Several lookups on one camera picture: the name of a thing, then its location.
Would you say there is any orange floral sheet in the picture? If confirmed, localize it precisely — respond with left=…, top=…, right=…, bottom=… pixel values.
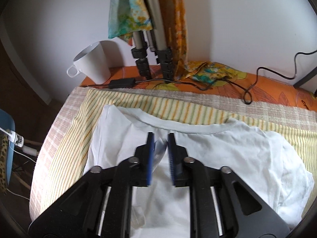
left=80, top=61, right=317, bottom=112

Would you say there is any black cable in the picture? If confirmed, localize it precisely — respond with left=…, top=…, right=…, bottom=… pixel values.
left=81, top=50, right=317, bottom=106

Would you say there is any pink checked bedspread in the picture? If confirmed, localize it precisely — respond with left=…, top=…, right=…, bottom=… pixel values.
left=29, top=86, right=317, bottom=221

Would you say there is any white mug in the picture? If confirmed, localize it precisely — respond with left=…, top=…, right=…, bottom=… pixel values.
left=66, top=42, right=111, bottom=84

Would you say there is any folded silver tripod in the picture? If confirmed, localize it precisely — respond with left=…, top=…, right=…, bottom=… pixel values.
left=132, top=0, right=174, bottom=83

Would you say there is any orange patterned fabric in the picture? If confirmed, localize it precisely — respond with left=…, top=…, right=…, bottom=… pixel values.
left=158, top=0, right=188, bottom=80

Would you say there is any colourful floral scarf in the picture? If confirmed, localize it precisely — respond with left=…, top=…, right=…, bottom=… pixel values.
left=108, top=0, right=153, bottom=46

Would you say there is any black power adapter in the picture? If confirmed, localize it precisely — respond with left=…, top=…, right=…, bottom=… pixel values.
left=108, top=78, right=136, bottom=89

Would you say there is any blue chair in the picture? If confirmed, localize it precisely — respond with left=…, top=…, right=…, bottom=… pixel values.
left=1, top=110, right=16, bottom=190

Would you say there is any yellow striped cloth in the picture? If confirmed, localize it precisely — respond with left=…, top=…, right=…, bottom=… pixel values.
left=44, top=89, right=317, bottom=219

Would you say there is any white t-shirt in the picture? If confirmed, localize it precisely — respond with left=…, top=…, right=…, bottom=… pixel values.
left=85, top=105, right=314, bottom=237

